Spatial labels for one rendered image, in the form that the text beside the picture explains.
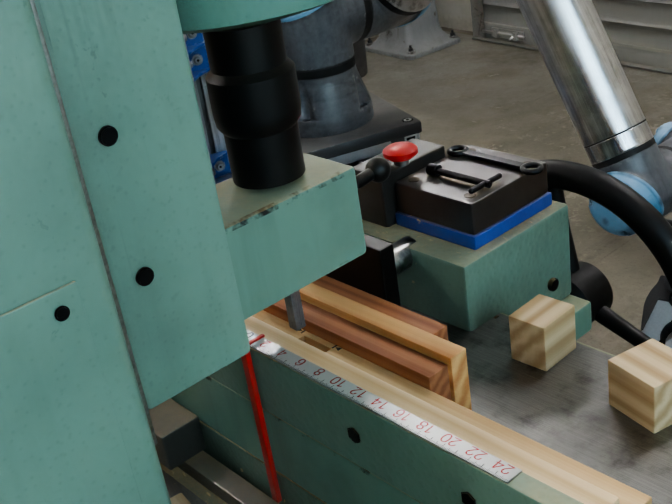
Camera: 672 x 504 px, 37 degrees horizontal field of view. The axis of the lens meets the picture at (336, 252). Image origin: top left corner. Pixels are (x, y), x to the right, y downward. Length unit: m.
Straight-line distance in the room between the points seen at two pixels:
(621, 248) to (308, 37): 1.57
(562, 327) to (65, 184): 0.41
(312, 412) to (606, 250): 2.19
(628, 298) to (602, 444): 1.93
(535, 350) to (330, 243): 0.17
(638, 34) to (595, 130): 3.14
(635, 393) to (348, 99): 0.90
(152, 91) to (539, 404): 0.35
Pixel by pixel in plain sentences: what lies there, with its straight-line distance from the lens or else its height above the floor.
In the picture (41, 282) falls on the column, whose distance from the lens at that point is 0.49.
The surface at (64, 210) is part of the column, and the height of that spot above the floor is 1.16.
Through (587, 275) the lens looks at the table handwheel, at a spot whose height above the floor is 0.84.
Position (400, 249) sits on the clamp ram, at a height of 0.96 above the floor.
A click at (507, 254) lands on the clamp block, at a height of 0.95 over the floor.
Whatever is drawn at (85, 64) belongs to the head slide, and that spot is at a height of 1.21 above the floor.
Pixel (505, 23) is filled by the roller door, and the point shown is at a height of 0.09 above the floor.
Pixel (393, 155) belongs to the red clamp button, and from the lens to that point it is 0.83.
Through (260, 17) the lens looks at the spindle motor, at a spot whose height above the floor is 1.20.
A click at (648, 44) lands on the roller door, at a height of 0.10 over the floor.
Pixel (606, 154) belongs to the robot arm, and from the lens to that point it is 1.16.
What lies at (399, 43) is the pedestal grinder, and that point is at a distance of 4.80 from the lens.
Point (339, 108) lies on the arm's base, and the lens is 1.49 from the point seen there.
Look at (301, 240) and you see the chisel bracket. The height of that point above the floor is 1.04.
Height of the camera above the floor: 1.33
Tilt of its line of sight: 27 degrees down
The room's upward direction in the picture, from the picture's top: 9 degrees counter-clockwise
